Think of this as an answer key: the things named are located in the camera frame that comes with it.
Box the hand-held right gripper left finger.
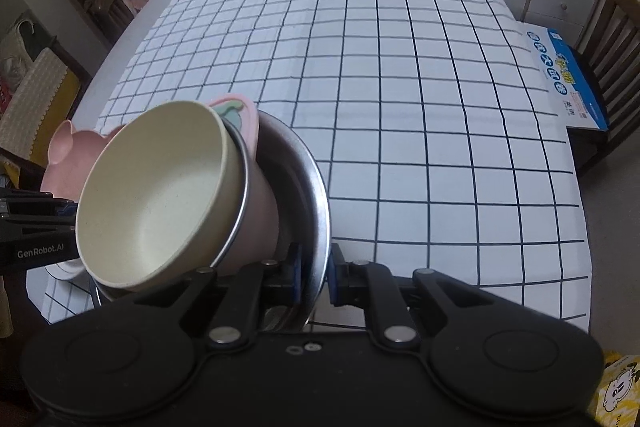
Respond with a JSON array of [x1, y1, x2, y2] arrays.
[[132, 243, 305, 351]]

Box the pink steel bowl with handles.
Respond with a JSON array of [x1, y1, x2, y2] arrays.
[[205, 93, 281, 278]]

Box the yellow cartoon box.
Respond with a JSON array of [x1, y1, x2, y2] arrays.
[[587, 349, 640, 427]]

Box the large stainless steel bowl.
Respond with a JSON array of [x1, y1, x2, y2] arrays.
[[90, 112, 332, 334]]

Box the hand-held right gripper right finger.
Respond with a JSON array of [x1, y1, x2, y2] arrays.
[[327, 243, 507, 351]]

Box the wooden chair with cloth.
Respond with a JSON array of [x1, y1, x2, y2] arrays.
[[86, 0, 161, 48]]

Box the black and white checked tablecloth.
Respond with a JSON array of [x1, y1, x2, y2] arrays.
[[25, 0, 594, 334]]

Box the dark wooden chair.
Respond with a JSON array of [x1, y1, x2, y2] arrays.
[[567, 0, 640, 178]]

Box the white deep plate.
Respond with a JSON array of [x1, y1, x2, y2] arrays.
[[44, 257, 89, 282]]

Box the blue and white flat box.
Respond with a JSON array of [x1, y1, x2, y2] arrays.
[[520, 22, 611, 132]]

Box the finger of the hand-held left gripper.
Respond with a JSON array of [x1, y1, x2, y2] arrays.
[[0, 187, 79, 224]]

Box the pink bear-shaped plate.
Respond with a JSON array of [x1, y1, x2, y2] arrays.
[[39, 119, 126, 200]]

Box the cream round bowl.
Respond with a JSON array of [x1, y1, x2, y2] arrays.
[[75, 101, 250, 293]]

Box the beige quilted cushion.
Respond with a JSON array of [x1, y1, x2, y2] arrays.
[[0, 48, 84, 168]]

